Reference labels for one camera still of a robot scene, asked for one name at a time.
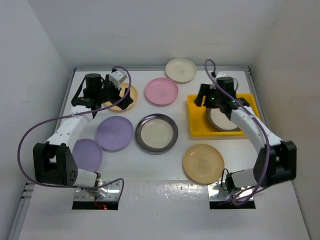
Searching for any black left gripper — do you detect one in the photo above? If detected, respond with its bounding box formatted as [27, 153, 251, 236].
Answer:
[96, 74, 133, 109]

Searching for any metal rimmed plate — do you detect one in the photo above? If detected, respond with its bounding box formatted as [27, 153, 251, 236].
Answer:
[135, 113, 179, 154]
[206, 108, 240, 132]

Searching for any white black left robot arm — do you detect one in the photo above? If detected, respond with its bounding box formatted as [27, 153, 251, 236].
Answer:
[32, 68, 133, 199]

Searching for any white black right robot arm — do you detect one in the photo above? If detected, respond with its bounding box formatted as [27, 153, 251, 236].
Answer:
[194, 77, 297, 193]

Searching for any yellow plastic bin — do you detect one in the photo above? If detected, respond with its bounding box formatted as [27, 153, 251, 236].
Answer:
[187, 94, 245, 138]

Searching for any orange plate near bin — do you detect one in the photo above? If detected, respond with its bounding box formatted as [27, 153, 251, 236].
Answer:
[182, 144, 225, 185]

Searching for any purple plate centre left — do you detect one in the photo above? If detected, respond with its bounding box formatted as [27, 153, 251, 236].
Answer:
[95, 116, 134, 152]

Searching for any purple plate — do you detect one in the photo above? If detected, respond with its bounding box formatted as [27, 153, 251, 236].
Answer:
[95, 116, 134, 152]
[72, 138, 103, 172]

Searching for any orange plate far left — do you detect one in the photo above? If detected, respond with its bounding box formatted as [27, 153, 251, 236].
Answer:
[109, 82, 138, 112]

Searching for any cream white plate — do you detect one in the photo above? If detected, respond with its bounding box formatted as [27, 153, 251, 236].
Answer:
[165, 58, 197, 84]

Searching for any purple plate near left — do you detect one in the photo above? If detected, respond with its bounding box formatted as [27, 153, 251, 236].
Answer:
[72, 138, 103, 172]

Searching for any pink plate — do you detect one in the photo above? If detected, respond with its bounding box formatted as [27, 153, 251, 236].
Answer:
[144, 77, 179, 106]

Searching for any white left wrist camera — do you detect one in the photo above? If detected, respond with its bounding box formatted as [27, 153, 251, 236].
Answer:
[108, 70, 127, 89]

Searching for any aluminium table frame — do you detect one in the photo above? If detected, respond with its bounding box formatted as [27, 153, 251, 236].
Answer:
[7, 65, 286, 240]

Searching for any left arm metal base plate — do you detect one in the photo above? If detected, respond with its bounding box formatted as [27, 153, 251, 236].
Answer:
[73, 180, 123, 202]

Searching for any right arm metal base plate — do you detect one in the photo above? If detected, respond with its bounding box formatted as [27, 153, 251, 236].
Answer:
[207, 180, 253, 202]

